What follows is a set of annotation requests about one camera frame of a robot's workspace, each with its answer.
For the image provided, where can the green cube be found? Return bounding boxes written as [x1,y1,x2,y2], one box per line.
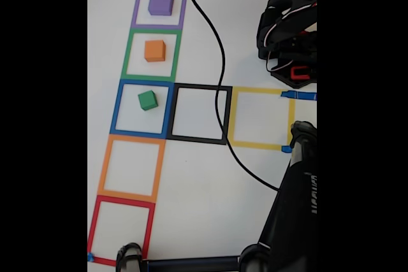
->
[137,90,159,111]

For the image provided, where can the black camera cable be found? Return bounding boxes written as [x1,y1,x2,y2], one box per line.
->
[187,0,281,192]

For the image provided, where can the yellow square frame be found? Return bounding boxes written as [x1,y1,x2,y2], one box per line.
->
[226,86,296,151]

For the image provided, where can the orange cube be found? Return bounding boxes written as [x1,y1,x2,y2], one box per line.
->
[143,39,166,62]

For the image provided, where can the red base clamp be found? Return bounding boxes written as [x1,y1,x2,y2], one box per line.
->
[289,66,310,81]

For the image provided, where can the orange square frame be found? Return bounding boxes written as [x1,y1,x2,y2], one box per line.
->
[97,134,166,203]

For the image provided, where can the black square frame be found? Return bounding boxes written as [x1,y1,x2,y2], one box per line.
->
[165,83,233,145]

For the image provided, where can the black camera tripod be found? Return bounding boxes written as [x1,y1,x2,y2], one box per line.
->
[115,121,317,272]

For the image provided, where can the blue square frame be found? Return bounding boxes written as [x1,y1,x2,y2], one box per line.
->
[110,79,175,139]

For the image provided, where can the green square frame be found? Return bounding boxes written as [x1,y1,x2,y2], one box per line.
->
[120,28,182,82]

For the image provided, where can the large purple cube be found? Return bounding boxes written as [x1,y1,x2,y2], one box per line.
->
[148,0,175,17]

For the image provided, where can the purple square frame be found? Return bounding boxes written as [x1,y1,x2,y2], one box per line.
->
[130,0,189,31]

